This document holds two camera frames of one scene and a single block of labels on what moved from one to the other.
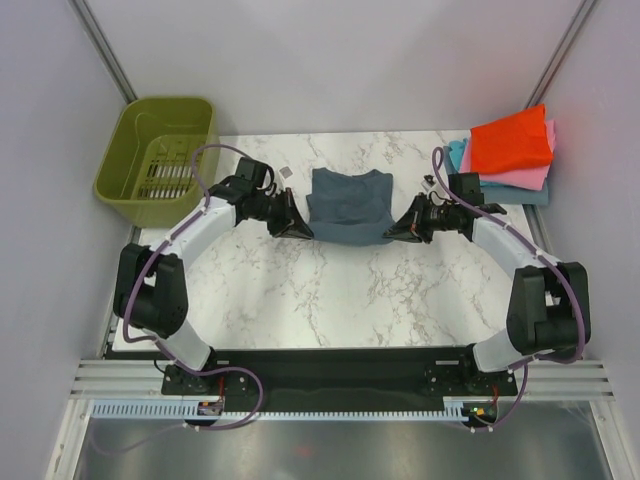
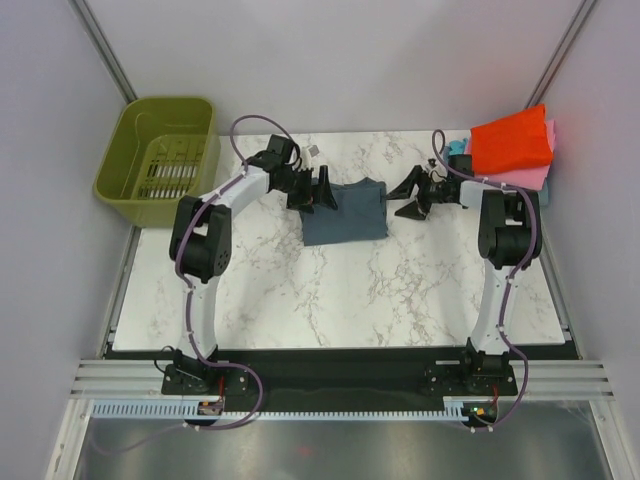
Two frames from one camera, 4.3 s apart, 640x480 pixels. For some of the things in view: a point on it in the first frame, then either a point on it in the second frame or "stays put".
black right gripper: (411, 227) → (413, 210)
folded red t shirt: (519, 142) stays put
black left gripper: (289, 223) → (305, 201)
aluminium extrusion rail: (536, 379) stays put
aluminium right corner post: (585, 12) stays put
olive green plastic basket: (146, 168) stays put
